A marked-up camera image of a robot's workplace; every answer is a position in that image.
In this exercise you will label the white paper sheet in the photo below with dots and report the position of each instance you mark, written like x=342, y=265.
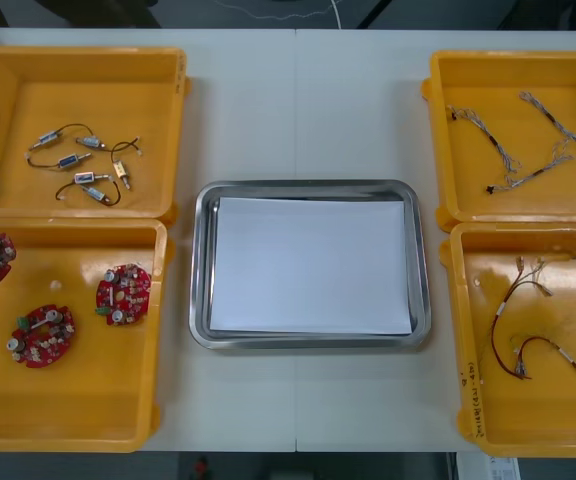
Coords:
x=313, y=265

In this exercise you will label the steel tray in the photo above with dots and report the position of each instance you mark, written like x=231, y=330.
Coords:
x=199, y=280

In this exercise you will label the group of metal solenoids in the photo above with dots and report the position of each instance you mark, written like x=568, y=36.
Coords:
x=121, y=170

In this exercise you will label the yellow-orange plastic bin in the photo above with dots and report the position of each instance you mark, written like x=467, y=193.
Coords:
x=8, y=75
x=93, y=390
x=518, y=65
x=533, y=415

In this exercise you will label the white printed label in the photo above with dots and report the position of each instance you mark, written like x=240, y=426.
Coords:
x=504, y=467

